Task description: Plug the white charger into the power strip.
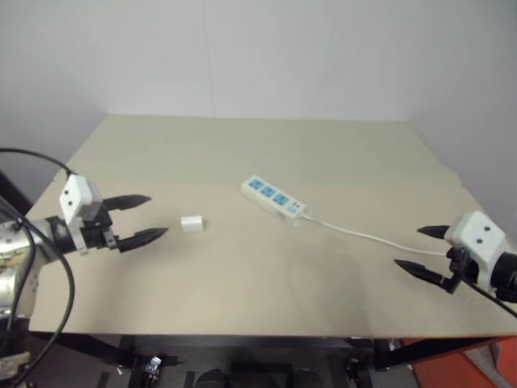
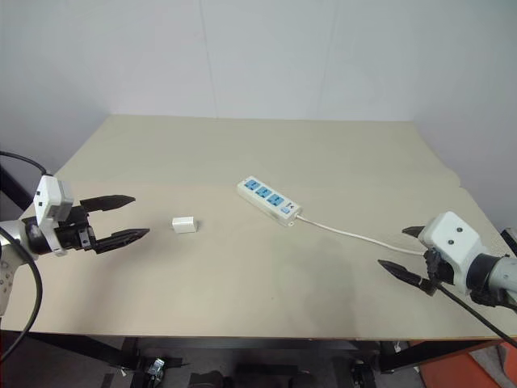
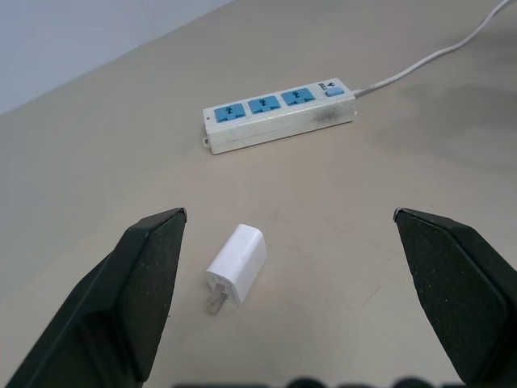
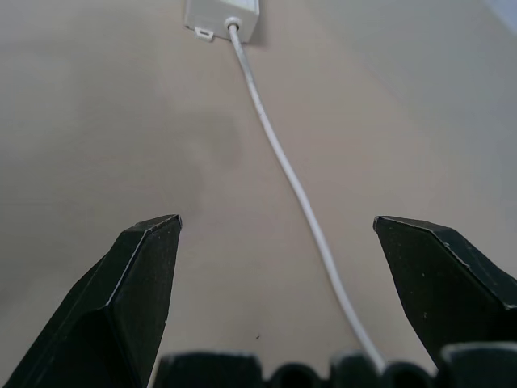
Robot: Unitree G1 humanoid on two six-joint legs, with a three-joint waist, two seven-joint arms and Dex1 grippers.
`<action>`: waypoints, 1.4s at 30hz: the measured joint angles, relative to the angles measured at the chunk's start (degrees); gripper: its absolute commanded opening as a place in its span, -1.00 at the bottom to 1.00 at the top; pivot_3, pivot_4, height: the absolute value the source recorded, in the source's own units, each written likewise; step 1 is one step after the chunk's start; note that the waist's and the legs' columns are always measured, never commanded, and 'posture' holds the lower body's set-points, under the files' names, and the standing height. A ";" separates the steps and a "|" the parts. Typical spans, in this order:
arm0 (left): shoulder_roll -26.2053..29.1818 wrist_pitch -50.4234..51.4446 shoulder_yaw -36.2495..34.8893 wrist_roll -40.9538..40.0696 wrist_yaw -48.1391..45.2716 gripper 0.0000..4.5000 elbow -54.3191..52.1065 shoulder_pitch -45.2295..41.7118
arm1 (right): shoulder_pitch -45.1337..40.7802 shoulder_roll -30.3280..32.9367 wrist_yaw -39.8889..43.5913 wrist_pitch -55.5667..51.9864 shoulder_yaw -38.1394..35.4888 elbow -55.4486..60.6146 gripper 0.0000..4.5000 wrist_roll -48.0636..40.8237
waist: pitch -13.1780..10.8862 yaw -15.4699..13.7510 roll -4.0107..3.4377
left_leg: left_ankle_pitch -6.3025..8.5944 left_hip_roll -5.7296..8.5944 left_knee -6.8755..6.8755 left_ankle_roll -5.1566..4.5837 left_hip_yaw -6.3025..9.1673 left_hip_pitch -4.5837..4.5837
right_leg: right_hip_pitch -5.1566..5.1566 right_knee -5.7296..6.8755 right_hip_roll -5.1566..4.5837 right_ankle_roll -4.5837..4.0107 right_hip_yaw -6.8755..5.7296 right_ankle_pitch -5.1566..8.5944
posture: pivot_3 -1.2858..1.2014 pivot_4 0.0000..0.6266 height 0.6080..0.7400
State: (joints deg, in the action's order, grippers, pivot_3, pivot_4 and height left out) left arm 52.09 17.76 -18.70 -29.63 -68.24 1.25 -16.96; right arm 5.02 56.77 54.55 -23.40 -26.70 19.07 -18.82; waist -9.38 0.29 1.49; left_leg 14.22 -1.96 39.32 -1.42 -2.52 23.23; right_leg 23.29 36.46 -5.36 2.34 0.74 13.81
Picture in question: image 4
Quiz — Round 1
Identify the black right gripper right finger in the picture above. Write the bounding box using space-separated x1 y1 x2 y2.
372 215 517 375

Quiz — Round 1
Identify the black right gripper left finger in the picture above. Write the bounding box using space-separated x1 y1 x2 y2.
0 213 183 388

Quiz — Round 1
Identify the white power cable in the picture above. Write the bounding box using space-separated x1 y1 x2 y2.
145 15 387 388

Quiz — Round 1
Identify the white power strip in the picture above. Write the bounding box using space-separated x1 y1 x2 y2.
183 0 260 45

